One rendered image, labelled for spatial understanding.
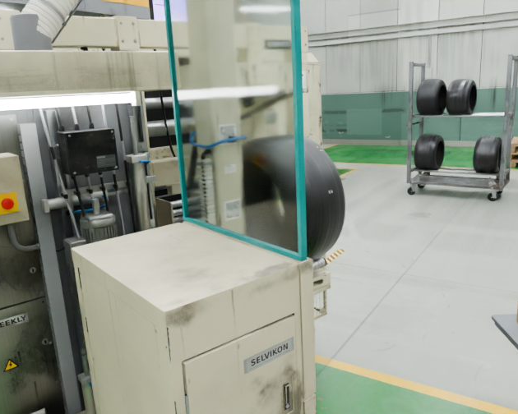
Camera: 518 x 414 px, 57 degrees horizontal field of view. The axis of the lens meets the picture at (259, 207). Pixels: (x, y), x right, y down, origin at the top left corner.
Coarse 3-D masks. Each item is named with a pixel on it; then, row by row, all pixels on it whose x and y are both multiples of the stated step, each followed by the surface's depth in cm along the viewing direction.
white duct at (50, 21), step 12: (36, 0) 159; (48, 0) 159; (60, 0) 161; (72, 0) 165; (24, 12) 158; (36, 12) 158; (48, 12) 159; (60, 12) 162; (48, 24) 160; (60, 24) 165; (48, 36) 162
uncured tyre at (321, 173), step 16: (304, 144) 198; (304, 160) 189; (320, 160) 193; (320, 176) 189; (336, 176) 195; (320, 192) 187; (336, 192) 193; (320, 208) 187; (336, 208) 193; (320, 224) 189; (336, 224) 195; (320, 240) 193; (336, 240) 203; (320, 256) 209
